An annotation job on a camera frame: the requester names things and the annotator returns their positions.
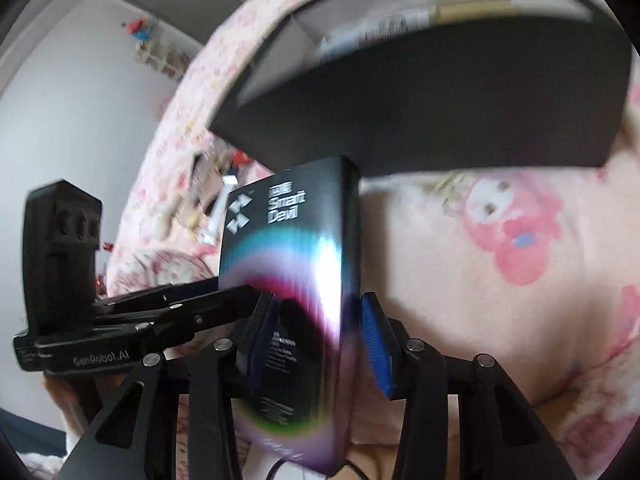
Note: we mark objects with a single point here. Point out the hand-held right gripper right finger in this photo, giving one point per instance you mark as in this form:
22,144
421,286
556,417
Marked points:
377,350

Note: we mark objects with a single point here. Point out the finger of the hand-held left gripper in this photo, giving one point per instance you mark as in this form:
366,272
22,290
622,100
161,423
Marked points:
210,310
170,293

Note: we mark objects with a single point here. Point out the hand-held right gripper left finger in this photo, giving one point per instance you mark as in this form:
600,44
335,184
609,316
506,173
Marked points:
262,345

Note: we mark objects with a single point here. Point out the black iridescent box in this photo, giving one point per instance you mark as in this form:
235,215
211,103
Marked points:
300,270

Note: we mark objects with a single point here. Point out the black storage box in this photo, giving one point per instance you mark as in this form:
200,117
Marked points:
450,100

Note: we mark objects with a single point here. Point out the pink printed blanket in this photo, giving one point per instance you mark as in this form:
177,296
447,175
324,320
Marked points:
500,270

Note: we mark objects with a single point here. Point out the dark blue cloth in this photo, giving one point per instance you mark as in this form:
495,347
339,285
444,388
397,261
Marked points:
30,432

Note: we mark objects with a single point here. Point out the small toy shelf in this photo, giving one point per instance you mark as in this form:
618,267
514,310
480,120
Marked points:
165,57

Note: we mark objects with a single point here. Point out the red blue toy figure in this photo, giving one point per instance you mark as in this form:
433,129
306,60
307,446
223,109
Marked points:
137,29

